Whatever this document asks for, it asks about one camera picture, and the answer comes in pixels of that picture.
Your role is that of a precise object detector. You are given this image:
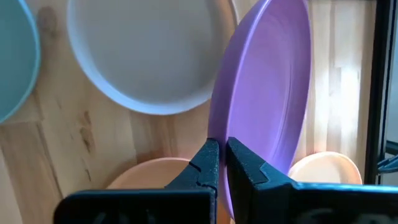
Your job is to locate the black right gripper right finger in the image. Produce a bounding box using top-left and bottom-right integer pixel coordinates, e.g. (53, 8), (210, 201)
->
(226, 136), (398, 224)

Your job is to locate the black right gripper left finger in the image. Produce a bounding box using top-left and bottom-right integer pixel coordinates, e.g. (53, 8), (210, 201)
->
(53, 138), (220, 224)

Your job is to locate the beige plate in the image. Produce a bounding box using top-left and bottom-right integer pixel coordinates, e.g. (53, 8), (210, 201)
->
(67, 0), (239, 116)

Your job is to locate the purple plate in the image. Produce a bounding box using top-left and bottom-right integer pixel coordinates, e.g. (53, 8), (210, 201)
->
(207, 0), (312, 218)

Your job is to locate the sage green plate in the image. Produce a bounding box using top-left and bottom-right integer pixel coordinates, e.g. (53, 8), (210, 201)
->
(0, 0), (41, 124)

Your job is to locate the small cream plate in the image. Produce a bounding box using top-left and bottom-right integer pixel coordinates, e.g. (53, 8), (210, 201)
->
(287, 151), (363, 185)

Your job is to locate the black table frame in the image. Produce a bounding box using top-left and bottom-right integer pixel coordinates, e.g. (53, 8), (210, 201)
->
(365, 0), (398, 184)

